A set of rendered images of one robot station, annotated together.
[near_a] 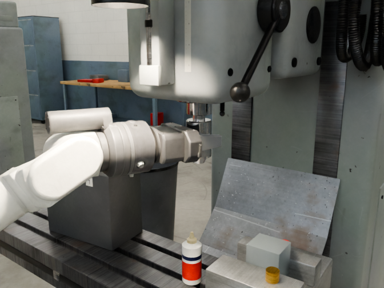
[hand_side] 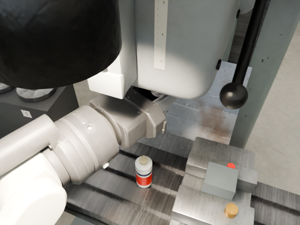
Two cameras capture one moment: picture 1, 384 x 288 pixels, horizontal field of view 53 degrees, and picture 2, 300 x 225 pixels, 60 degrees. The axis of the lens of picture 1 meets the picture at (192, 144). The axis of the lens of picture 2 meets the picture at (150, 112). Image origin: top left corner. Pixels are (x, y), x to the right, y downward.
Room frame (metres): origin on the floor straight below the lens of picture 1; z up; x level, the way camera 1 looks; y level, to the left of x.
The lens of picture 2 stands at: (0.38, 0.07, 1.52)
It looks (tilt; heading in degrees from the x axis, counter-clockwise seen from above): 46 degrees down; 345
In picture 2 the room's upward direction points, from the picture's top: straight up
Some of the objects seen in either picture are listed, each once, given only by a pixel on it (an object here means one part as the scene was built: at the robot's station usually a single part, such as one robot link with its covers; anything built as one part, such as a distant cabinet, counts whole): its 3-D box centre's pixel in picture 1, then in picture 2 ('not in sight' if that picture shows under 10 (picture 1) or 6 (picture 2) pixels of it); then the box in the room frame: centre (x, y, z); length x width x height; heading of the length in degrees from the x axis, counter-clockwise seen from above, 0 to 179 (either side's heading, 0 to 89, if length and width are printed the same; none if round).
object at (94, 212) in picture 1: (93, 195); (31, 111); (0.93, 0.25, 1.03); 0.22 x 0.12 x 0.20; 60
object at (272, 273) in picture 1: (272, 275); (231, 210); (0.54, -0.13, 1.05); 0.02 x 0.02 x 0.02
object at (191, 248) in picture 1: (191, 256); (143, 169); (0.71, 0.00, 0.98); 0.04 x 0.04 x 0.11
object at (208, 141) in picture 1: (207, 142); (164, 104); (0.66, -0.03, 1.23); 0.06 x 0.02 x 0.03; 121
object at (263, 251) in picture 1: (268, 258); (218, 183); (0.60, -0.13, 1.04); 0.06 x 0.05 x 0.06; 55
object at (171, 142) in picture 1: (154, 146); (109, 125); (0.64, 0.07, 1.23); 0.13 x 0.12 x 0.10; 31
